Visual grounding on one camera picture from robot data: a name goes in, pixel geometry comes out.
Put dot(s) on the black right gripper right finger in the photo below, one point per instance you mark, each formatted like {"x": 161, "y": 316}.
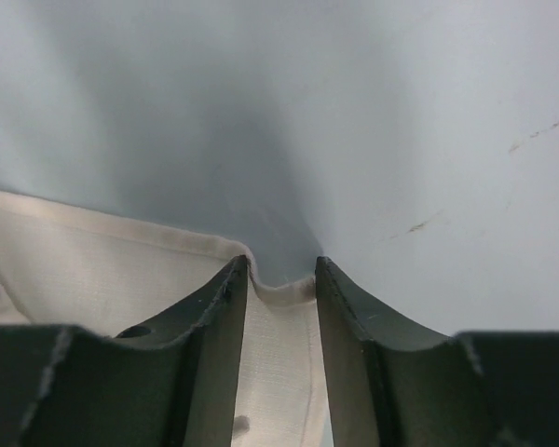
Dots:
{"x": 394, "y": 382}

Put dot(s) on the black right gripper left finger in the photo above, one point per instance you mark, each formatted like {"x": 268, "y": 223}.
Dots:
{"x": 168, "y": 381}

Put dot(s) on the white cloth napkin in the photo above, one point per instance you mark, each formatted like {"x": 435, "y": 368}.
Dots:
{"x": 63, "y": 264}

